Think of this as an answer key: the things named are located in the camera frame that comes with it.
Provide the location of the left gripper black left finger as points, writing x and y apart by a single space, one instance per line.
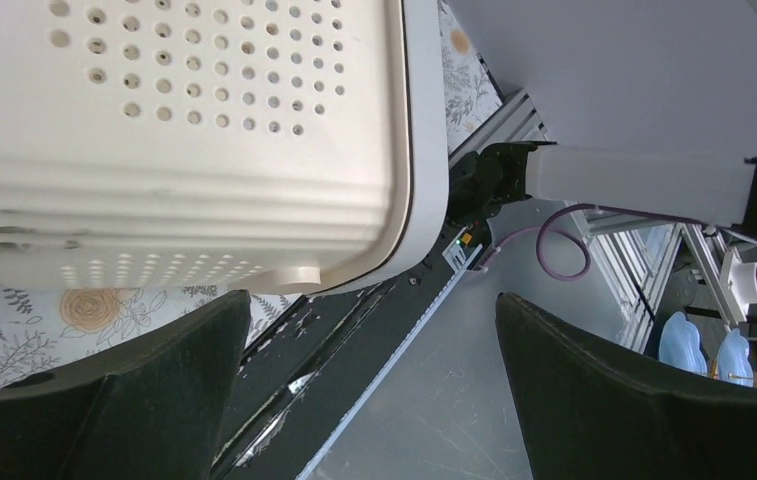
148 408

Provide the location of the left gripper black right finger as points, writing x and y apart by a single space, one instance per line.
591 409

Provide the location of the cream perforated plastic basket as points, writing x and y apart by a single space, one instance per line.
274 146

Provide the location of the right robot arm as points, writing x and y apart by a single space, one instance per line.
710 189

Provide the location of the floral patterned table mat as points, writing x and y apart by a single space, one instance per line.
44 330

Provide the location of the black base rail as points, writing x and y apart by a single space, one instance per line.
299 385

